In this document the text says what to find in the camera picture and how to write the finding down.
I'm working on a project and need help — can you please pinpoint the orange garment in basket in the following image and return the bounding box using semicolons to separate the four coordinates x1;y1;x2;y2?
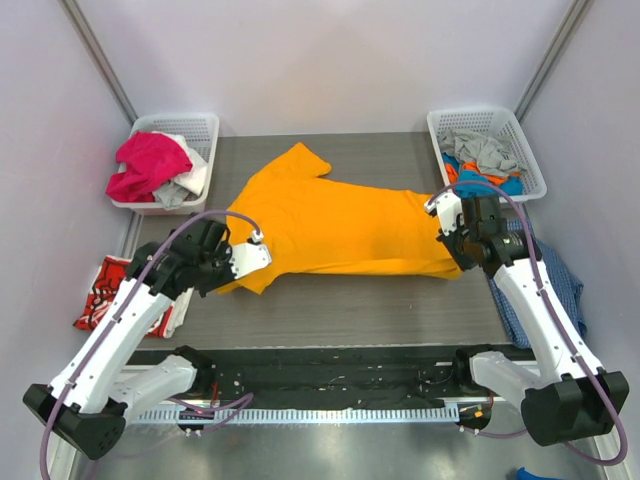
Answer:
444;161;521;186

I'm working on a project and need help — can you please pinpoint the white grey garment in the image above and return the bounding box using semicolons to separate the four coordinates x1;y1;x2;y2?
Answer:
152;131;207;210

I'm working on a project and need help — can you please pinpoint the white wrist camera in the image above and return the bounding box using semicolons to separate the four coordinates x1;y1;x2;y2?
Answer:
229;230;272;280
424;193;463;236

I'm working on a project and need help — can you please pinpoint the orange yellow t shirt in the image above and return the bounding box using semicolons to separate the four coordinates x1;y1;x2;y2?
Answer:
217;143;462;294

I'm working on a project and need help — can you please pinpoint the grey t shirt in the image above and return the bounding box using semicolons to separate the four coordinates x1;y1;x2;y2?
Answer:
438;129;527;176

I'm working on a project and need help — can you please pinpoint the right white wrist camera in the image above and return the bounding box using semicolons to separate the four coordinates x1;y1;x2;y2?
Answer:
424;193;463;236

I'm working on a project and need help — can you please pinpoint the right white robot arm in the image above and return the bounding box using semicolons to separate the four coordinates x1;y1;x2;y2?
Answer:
425;192;629;446

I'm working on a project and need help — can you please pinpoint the pink t shirt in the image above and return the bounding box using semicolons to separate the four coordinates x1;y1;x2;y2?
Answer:
106;132;192;203

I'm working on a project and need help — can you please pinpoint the red white printed t shirt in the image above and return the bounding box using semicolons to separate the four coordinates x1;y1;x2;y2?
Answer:
73;255;194;339

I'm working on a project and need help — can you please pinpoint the left white plastic basket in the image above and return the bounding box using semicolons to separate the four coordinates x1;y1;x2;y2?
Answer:
111;113;220;216

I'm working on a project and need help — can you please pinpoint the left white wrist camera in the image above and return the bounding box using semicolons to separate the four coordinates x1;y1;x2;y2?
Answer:
229;230;272;280

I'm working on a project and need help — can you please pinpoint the blue checkered shirt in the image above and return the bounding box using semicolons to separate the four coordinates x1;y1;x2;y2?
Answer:
488;240;587;349

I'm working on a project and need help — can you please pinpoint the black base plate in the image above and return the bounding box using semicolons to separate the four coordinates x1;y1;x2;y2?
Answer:
124;344;536;401

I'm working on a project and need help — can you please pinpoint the blue t shirt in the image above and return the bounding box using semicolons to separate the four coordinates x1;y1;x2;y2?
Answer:
441;153;524;198

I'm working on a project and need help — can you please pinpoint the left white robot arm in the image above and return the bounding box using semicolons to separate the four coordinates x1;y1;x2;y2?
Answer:
23;210;271;462

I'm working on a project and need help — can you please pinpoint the white slotted cable duct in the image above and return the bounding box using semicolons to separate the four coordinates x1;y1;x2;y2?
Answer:
133;403;459;425

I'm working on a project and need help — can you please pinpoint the white plastic basket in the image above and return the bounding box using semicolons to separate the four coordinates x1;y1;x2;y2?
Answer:
111;113;220;216
426;105;547;203

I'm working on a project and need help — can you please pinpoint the right white plastic basket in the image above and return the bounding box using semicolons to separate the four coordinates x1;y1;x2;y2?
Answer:
426;105;547;203

